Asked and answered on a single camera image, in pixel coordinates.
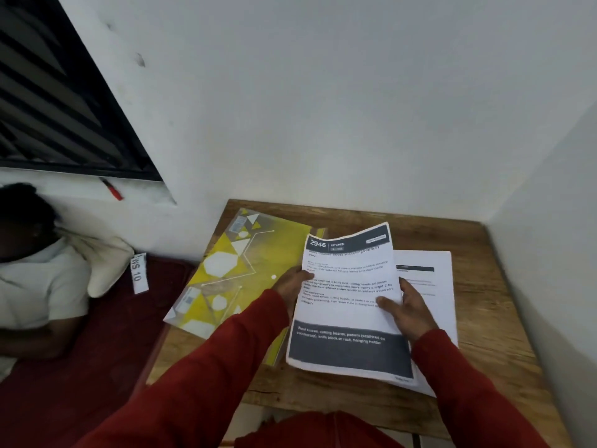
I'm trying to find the person's red jacket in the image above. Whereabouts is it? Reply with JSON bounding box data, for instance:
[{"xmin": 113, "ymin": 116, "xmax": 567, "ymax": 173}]
[{"xmin": 233, "ymin": 411, "xmax": 407, "ymax": 448}]

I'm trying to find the person's right hand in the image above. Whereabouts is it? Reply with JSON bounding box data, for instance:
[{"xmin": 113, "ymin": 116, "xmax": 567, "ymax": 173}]
[{"xmin": 376, "ymin": 277, "xmax": 439, "ymax": 346}]

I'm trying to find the person's right forearm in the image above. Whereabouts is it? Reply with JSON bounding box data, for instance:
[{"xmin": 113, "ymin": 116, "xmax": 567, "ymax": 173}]
[{"xmin": 410, "ymin": 327, "xmax": 549, "ymax": 448}]

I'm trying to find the maroon bed mattress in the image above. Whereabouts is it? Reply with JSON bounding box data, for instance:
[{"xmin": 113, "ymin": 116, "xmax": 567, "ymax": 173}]
[{"xmin": 0, "ymin": 258, "xmax": 197, "ymax": 448}]

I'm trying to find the red marker on sill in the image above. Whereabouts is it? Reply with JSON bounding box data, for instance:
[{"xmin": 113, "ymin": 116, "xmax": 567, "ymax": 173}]
[{"xmin": 99, "ymin": 177, "xmax": 124, "ymax": 202}]

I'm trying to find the person's left hand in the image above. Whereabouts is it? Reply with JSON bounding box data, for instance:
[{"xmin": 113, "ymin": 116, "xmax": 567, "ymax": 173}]
[{"xmin": 271, "ymin": 265, "xmax": 316, "ymax": 318}]

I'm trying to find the person's left forearm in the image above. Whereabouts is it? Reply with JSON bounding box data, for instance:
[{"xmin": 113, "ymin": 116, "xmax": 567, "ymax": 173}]
[{"xmin": 74, "ymin": 289, "xmax": 290, "ymax": 448}]

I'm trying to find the white pillow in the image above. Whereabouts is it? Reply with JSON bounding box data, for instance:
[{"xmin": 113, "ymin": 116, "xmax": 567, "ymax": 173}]
[{"xmin": 58, "ymin": 228, "xmax": 135, "ymax": 298}]

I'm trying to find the pile of text-only sheets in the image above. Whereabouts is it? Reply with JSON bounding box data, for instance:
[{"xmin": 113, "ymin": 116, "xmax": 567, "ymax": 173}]
[{"xmin": 394, "ymin": 250, "xmax": 459, "ymax": 398}]

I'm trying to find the small pile of printed sheets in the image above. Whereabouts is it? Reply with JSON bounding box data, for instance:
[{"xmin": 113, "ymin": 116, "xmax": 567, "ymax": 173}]
[{"xmin": 285, "ymin": 222, "xmax": 419, "ymax": 386}]

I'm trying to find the yellow patterned plastic folder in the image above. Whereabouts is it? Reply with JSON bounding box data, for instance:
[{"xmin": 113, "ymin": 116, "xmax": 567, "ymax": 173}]
[{"xmin": 163, "ymin": 208, "xmax": 327, "ymax": 368}]

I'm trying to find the white paper label tag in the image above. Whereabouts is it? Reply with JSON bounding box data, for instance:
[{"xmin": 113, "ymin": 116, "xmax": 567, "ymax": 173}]
[{"xmin": 129, "ymin": 252, "xmax": 150, "ymax": 295}]

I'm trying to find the dark louvred window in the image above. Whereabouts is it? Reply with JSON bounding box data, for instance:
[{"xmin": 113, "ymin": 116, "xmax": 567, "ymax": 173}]
[{"xmin": 0, "ymin": 0, "xmax": 163, "ymax": 182}]

